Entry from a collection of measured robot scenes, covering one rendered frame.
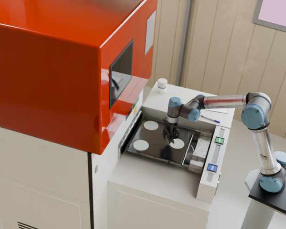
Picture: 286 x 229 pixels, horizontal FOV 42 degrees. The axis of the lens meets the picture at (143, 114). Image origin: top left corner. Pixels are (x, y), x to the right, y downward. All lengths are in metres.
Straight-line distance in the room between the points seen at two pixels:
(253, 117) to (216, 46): 2.07
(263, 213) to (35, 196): 1.41
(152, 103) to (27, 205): 1.07
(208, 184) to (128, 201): 0.52
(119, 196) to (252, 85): 2.15
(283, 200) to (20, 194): 1.57
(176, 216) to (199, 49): 2.18
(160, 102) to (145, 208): 0.77
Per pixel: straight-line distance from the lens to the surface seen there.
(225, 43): 3.87
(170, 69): 4.28
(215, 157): 2.30
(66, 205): 2.25
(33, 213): 2.50
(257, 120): 1.93
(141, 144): 2.38
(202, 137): 2.53
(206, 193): 2.17
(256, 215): 2.54
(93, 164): 1.92
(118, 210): 2.43
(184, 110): 2.13
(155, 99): 2.67
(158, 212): 2.31
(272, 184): 2.14
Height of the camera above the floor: 2.50
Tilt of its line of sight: 38 degrees down
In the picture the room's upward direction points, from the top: 4 degrees clockwise
